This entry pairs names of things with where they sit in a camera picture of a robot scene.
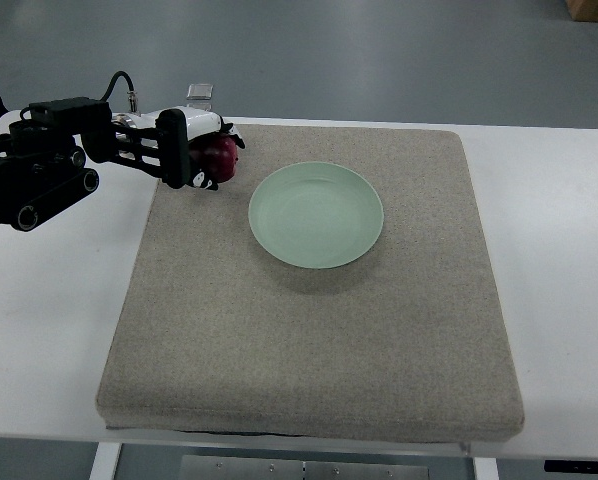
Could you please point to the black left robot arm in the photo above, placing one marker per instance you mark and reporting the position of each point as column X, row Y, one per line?
column 43, row 156

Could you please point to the clear floor socket cover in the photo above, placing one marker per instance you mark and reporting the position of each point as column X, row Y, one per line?
column 199, row 91

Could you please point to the light green plate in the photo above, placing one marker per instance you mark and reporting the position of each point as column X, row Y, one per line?
column 316, row 215

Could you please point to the black table control panel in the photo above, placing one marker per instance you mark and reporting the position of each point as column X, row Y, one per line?
column 571, row 466

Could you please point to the red apple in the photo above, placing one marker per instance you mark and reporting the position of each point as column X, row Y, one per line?
column 216, row 155

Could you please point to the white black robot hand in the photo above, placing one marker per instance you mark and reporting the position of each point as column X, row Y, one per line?
column 200, row 123

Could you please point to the beige square cushion mat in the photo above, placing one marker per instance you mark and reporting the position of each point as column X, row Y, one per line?
column 406, row 344

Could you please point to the cardboard box corner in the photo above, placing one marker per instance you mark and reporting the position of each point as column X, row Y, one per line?
column 583, row 10

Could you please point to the metal table base plate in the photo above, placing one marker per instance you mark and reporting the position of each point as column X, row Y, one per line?
column 213, row 467

